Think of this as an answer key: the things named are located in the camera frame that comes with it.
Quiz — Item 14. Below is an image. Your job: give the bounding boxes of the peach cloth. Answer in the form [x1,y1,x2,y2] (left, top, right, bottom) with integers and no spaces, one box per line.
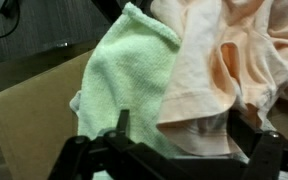
[151,0,288,156]

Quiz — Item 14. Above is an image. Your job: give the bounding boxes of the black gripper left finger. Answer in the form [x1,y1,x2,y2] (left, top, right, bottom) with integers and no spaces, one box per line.
[47,109,142,180]

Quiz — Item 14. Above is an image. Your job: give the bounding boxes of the light green towel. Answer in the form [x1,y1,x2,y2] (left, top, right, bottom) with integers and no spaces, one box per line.
[69,1,183,158]

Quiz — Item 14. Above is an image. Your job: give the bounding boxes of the cardboard box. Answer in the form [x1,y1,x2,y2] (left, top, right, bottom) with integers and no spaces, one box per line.
[0,52,91,180]

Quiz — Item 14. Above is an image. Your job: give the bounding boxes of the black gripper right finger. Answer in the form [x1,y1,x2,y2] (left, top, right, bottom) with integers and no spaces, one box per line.
[227,110,288,180]

